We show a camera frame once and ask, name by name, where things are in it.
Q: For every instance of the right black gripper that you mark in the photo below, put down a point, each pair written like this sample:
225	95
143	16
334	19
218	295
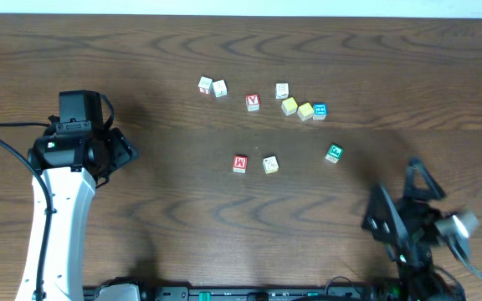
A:
409	223

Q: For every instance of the green picture block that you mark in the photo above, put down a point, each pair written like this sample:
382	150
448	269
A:
334	153

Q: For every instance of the cream picture block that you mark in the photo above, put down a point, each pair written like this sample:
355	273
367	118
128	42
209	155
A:
270	164

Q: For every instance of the red M letter block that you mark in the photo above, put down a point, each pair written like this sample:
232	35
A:
240	164

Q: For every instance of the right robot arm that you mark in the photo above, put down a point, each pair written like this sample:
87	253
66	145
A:
421	279

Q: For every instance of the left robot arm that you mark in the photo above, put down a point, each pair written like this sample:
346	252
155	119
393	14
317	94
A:
73	158

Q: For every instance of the blue picture block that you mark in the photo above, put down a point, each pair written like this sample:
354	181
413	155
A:
320	111

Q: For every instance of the yellow block right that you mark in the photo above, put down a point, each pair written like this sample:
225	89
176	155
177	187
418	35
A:
305	111

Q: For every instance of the yellow block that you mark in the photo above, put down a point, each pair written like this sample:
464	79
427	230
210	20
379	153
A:
289	106
305	111

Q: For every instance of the yellow block left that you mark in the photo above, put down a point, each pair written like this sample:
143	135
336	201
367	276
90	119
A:
289	106

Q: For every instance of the white B letter block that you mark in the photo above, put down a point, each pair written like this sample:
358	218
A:
282	91

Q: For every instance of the red A letter block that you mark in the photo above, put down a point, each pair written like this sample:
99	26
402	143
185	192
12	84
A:
252	102

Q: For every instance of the white block red side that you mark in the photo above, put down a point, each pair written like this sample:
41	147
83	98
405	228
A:
205	85

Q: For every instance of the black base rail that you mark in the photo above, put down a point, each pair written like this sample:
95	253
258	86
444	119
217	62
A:
338	291

